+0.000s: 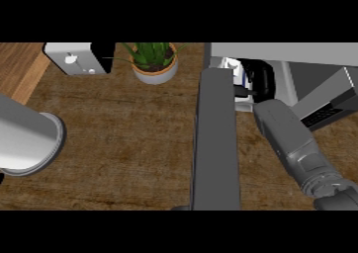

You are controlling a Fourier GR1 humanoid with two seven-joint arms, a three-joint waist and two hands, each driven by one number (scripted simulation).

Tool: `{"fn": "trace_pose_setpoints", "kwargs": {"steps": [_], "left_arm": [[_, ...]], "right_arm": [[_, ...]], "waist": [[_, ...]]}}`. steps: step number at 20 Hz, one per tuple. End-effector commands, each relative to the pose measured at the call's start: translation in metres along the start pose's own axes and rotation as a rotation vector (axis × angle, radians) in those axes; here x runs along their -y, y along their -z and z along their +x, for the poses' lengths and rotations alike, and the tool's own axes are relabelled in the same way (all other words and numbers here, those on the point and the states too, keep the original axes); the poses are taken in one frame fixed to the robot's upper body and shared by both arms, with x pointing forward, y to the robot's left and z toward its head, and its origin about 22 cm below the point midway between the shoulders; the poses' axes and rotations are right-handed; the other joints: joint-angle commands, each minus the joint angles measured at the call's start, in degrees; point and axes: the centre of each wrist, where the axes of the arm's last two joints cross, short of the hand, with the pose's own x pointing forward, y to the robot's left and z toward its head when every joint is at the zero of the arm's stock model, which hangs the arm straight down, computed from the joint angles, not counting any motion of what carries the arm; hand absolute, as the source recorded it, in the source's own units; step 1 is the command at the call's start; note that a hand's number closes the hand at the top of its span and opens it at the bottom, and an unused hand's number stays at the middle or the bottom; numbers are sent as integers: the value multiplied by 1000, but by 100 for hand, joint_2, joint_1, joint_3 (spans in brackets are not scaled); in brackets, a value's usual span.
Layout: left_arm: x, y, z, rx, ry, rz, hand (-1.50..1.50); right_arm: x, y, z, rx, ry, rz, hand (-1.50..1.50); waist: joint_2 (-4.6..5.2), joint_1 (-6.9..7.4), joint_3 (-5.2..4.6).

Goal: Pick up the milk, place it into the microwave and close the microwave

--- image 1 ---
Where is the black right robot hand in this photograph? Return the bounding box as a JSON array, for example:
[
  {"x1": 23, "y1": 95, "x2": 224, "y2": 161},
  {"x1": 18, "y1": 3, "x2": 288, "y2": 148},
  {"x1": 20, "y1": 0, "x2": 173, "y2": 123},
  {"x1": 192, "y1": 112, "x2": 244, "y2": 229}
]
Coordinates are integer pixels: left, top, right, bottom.
[{"x1": 232, "y1": 58, "x2": 278, "y2": 103}]

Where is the white milk carton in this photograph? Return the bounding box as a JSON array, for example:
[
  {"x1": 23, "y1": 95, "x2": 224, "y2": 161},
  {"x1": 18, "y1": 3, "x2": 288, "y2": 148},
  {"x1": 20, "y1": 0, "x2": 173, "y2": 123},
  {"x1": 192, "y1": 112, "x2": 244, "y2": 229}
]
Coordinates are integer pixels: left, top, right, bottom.
[{"x1": 217, "y1": 56, "x2": 248, "y2": 87}]

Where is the grey microwave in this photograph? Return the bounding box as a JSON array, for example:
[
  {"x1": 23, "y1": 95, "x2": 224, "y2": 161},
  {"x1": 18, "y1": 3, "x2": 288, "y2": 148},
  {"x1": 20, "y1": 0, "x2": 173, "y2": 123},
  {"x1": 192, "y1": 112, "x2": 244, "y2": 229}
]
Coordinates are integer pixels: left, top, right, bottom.
[{"x1": 202, "y1": 42, "x2": 358, "y2": 133}]

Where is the green plant in pale pot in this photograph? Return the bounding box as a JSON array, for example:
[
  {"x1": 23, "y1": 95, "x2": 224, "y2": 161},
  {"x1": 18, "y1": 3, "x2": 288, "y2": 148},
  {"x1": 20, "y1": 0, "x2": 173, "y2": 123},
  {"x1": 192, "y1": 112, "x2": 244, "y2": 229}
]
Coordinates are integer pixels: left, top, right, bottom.
[{"x1": 103, "y1": 42, "x2": 189, "y2": 86}]

